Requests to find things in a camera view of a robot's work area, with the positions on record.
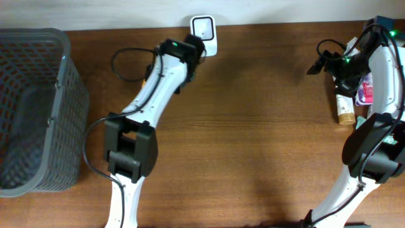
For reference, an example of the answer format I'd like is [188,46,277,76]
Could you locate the red purple tissue pack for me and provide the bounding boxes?
[355,73,373,106]

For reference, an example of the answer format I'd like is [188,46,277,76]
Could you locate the white Pantene tube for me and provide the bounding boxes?
[336,94,356,125]

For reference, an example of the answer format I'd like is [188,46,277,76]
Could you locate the green wipes pack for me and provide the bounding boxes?
[356,116,367,129]

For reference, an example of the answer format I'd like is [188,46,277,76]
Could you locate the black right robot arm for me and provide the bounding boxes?
[299,16,404,227]

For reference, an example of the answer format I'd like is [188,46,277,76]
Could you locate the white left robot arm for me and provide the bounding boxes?
[104,34,205,227]

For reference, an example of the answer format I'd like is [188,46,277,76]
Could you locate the white barcode scanner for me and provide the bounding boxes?
[190,15,218,57]

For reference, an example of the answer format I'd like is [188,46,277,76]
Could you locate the grey plastic basket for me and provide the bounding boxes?
[1,28,89,198]

